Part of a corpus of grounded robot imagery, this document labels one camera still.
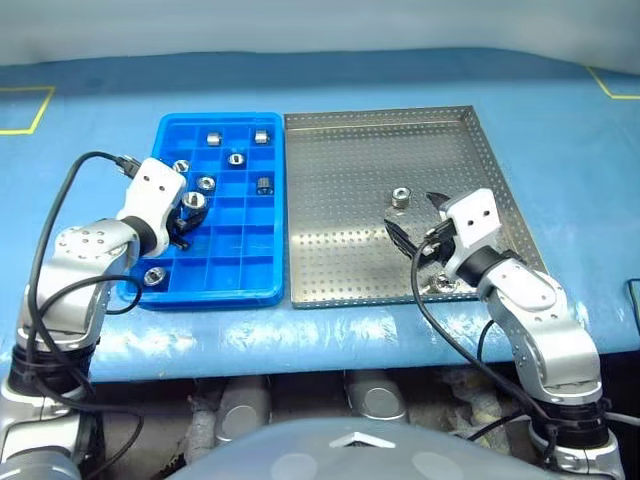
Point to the yellow tape square outline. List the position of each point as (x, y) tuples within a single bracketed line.
[(606, 88), (44, 106)]

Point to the grey robot torso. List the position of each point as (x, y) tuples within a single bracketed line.
[(300, 455)]

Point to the dark metal roller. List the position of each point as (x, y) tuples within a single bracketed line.
[(264, 185)]

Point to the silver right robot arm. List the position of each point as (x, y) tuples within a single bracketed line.
[(550, 340)]

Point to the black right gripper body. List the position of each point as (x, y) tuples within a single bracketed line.
[(440, 245)]

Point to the grey rounded cylinder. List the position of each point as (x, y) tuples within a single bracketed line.
[(242, 415), (377, 400)]

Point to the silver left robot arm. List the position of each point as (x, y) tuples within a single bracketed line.
[(80, 245)]

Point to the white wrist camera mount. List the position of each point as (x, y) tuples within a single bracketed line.
[(155, 185), (475, 215)]

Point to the perforated steel tray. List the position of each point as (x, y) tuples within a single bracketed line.
[(350, 160)]

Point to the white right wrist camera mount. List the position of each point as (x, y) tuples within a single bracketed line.
[(475, 215)]

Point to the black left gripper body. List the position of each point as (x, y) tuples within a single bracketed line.
[(176, 222)]

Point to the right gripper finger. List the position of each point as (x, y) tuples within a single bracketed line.
[(402, 237), (439, 202)]

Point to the dark object with teal edge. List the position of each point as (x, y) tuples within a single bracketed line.
[(635, 305)]

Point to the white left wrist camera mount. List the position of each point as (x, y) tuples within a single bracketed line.
[(155, 185)]

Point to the blue plastic compartment tray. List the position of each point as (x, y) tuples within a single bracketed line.
[(227, 250)]

